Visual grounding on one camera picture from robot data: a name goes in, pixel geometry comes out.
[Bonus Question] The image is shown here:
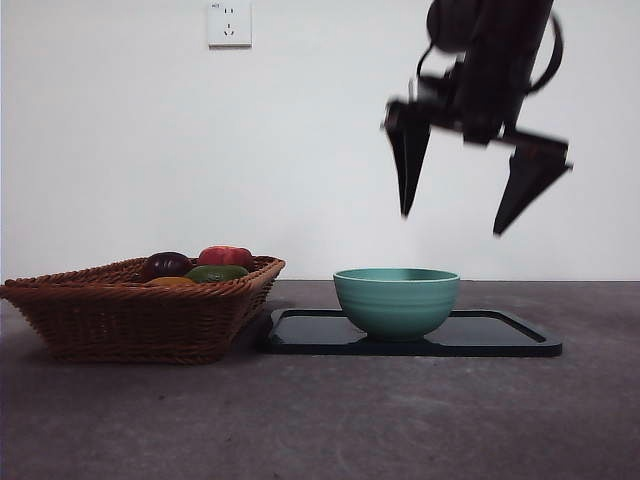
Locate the teal ribbed bowl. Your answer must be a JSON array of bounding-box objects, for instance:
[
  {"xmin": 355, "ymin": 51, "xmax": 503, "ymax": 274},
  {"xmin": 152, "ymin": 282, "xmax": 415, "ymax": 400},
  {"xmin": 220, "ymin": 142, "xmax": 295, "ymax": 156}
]
[{"xmin": 332, "ymin": 267, "xmax": 461, "ymax": 343}]

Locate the yellow orange toy fruit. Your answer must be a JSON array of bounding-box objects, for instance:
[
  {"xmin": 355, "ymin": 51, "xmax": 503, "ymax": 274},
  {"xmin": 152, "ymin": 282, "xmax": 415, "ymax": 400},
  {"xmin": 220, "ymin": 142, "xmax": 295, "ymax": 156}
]
[{"xmin": 145, "ymin": 276, "xmax": 197, "ymax": 288}]

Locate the black rectangular tray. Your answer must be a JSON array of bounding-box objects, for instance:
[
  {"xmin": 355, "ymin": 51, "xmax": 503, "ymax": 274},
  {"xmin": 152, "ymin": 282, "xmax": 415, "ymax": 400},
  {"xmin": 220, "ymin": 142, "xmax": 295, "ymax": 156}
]
[{"xmin": 257, "ymin": 308, "xmax": 564, "ymax": 358}]

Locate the red toy fruit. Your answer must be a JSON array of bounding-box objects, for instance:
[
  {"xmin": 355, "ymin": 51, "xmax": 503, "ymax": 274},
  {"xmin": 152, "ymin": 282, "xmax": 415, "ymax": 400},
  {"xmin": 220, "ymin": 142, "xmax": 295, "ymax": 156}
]
[{"xmin": 197, "ymin": 244, "xmax": 256, "ymax": 274}]

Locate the green toy fruit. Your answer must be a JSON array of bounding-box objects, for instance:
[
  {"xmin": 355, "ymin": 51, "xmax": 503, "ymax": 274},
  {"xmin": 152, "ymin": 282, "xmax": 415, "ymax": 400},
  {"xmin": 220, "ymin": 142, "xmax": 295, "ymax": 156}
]
[{"xmin": 183, "ymin": 264, "xmax": 250, "ymax": 285}]

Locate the dark purple toy fruit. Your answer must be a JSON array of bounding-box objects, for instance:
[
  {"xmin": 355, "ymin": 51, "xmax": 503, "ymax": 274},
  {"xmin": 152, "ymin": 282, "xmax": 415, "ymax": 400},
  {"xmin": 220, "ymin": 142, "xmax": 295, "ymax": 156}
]
[{"xmin": 142, "ymin": 251, "xmax": 194, "ymax": 279}]

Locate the brown wicker basket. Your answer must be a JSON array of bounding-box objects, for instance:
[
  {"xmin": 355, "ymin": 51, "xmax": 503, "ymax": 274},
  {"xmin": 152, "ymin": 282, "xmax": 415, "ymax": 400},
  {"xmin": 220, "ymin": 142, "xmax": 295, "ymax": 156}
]
[{"xmin": 0, "ymin": 255, "xmax": 287, "ymax": 366}]

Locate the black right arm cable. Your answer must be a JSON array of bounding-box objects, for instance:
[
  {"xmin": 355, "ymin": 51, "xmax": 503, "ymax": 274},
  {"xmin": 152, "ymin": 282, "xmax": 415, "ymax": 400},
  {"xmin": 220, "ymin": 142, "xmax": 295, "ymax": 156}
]
[{"xmin": 527, "ymin": 12, "xmax": 567, "ymax": 95}]

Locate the white wall socket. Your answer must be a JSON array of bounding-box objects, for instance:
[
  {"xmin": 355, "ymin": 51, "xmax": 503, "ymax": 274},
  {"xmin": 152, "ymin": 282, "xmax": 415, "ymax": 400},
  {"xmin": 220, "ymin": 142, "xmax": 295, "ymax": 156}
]
[{"xmin": 207, "ymin": 0, "xmax": 253, "ymax": 50}]

